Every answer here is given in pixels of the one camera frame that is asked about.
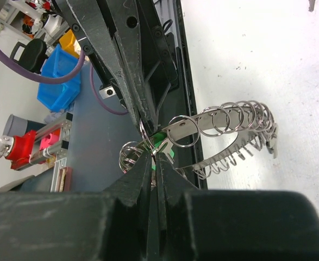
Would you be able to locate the grey cylindrical container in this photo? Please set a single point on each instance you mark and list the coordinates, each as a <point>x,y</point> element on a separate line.
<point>17,126</point>

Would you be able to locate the metal disc with keyrings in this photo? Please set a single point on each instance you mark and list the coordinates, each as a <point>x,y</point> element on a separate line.
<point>251,121</point>

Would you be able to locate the yellow plastic bin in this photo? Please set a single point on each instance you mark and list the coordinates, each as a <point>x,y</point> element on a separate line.
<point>67,43</point>

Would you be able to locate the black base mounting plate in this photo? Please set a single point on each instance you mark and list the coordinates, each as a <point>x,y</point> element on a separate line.
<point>180,99</point>

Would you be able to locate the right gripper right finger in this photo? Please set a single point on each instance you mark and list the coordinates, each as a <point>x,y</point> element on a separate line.
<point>200,224</point>

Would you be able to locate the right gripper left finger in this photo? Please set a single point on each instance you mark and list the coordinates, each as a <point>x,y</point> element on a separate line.
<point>107,225</point>

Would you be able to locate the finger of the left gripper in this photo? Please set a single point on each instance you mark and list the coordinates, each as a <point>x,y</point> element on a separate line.
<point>112,29</point>
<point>159,69</point>

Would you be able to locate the green tag key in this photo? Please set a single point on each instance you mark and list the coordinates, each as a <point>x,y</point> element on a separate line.
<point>159,143</point>

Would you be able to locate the red clamp fixture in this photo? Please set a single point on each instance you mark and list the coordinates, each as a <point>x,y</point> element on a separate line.
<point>17,149</point>

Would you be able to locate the black office chair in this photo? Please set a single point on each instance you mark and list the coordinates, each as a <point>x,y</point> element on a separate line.
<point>33,56</point>

